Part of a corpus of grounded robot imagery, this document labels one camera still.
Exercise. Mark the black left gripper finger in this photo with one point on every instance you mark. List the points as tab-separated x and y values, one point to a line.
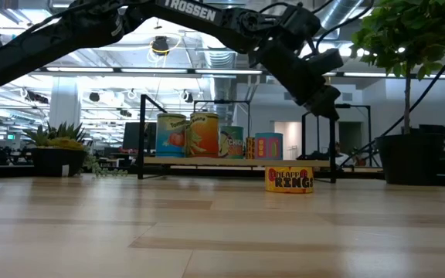
319	106
332	102

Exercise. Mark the teal corn can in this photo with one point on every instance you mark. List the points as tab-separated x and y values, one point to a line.
269	146

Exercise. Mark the small yellow patterned can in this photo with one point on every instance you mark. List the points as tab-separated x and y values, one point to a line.
250	148

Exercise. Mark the short yellow pineapple rings can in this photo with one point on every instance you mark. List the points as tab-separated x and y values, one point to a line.
289	181

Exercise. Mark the green chicken soup can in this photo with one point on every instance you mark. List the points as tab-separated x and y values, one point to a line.
232	143

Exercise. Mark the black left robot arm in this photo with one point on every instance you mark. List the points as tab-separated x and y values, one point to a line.
33	50

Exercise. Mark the leafy green plant in pot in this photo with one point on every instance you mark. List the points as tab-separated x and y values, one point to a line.
408	158

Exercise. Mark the long horizontal light bar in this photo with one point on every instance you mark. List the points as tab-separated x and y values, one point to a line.
153	70

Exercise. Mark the black background monitor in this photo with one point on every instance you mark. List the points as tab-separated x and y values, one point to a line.
131	135

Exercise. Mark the white building column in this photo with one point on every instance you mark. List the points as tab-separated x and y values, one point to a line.
64	104

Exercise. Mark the succulent in black pot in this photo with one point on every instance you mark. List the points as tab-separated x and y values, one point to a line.
58	162

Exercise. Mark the smooth silver air duct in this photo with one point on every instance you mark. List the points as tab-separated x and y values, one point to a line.
338	15

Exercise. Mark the ribbed silver air duct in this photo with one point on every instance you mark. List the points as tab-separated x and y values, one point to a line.
218	58

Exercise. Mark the black table frame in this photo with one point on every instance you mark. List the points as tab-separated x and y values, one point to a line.
207	173

